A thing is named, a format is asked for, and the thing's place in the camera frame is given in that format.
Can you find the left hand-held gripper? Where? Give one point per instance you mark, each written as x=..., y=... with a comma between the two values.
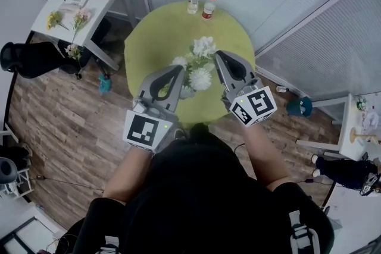
x=146, y=131

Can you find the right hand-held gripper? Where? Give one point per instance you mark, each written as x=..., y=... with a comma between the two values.
x=256, y=107

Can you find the white vase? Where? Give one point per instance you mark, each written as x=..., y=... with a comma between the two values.
x=187, y=93

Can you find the white flowers bunch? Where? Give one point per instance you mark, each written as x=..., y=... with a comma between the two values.
x=200, y=78

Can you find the person's right forearm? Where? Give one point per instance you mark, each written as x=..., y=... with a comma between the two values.
x=265, y=157

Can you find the person's left forearm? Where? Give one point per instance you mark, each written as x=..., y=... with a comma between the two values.
x=128, y=175

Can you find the person's left shoe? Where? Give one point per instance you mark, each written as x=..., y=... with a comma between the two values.
x=179, y=134

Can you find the small clear bottle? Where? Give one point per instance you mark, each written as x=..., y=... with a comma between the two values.
x=281, y=88

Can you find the blue crumpled shoe cover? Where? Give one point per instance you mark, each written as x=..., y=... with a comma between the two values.
x=105, y=84

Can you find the green cloth round table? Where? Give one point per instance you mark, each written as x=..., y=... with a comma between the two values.
x=166, y=32

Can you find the red cap bottle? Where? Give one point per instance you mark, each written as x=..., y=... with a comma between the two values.
x=209, y=9

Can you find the clear water bottle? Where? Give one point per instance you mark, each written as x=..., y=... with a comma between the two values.
x=193, y=3

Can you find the small white flower sprig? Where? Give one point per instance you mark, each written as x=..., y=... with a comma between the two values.
x=73, y=51

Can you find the person's black shirt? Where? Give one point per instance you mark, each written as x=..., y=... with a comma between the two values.
x=196, y=193

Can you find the pink flower bunch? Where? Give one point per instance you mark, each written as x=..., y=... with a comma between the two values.
x=81, y=16

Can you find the white desk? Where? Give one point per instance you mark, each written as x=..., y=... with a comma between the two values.
x=99, y=0
x=352, y=148

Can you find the white desk telephone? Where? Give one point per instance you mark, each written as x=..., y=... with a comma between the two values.
x=74, y=2

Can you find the yellow flower bunch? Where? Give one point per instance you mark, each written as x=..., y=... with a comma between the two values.
x=55, y=19

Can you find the green white ornament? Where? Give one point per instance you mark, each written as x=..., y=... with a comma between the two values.
x=361, y=104

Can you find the black office chair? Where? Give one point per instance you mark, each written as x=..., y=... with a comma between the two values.
x=32, y=59

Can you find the wooden stand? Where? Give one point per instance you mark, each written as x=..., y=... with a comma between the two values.
x=354, y=135

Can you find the crumpled clear plastic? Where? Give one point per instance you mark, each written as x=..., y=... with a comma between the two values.
x=372, y=122

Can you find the white rack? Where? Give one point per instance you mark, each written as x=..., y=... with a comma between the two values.
x=21, y=187

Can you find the dark round chair back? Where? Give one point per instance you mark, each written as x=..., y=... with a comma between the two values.
x=7, y=171

